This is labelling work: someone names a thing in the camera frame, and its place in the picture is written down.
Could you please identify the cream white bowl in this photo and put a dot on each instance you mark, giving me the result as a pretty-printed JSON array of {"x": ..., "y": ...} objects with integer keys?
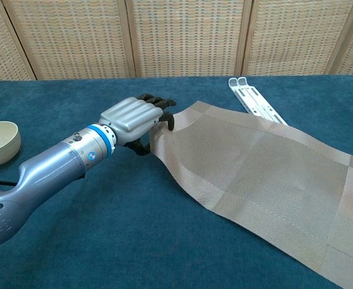
[{"x": 1, "y": 150}]

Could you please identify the beige woven placemat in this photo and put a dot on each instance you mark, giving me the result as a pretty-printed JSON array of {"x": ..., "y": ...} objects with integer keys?
[{"x": 254, "y": 168}]

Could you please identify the woven bamboo folding screen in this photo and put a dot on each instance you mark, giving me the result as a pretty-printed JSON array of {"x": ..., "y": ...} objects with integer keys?
[{"x": 179, "y": 36}]

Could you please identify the blue carpet table cover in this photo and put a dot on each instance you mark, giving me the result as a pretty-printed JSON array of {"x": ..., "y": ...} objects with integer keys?
[{"x": 104, "y": 225}]

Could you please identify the white folding stand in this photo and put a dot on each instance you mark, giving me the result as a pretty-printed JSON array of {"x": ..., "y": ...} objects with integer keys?
[{"x": 256, "y": 103}]

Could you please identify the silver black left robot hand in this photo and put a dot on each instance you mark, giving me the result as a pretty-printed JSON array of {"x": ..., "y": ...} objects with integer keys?
[{"x": 131, "y": 119}]

